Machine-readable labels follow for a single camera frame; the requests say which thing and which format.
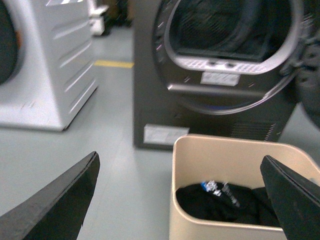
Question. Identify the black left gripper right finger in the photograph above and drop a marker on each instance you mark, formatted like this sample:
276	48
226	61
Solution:
294	198

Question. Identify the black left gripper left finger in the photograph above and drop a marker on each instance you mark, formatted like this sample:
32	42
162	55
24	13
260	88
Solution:
58	210

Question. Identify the beige plastic laundry hamper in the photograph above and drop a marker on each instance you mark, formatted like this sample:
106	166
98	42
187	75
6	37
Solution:
199	158

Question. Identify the black printed t-shirt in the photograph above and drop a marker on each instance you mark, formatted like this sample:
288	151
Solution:
226	202

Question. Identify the dark dryer door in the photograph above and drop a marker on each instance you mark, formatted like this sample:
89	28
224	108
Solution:
304	64

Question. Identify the white washing machine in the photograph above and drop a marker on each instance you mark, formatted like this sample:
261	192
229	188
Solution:
46	63

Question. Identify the dark grey dryer machine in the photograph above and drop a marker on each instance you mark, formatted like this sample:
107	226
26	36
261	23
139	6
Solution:
216	67

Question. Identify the white background object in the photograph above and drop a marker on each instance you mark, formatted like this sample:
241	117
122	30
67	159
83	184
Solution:
96	17

